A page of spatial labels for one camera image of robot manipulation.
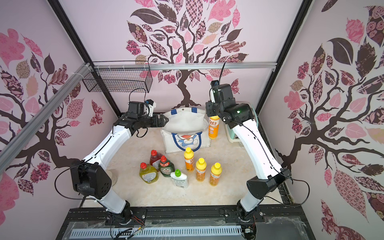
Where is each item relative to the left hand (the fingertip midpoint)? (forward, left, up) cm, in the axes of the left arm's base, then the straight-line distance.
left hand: (161, 122), depth 84 cm
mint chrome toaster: (+2, -44, -16) cm, 46 cm away
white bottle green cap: (-30, -11, -10) cm, 33 cm away
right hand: (-2, -28, +17) cm, 33 cm away
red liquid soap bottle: (-19, +2, -7) cm, 20 cm away
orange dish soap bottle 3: (-26, -22, -5) cm, 35 cm away
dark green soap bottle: (-22, -4, -13) cm, 26 cm away
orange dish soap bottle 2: (-28, -29, -3) cm, 41 cm away
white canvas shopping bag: (+9, -11, -17) cm, 23 cm away
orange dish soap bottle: (-9, -28, +6) cm, 31 cm away
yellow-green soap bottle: (-26, +6, -12) cm, 29 cm away
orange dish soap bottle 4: (-20, -16, -6) cm, 27 cm away
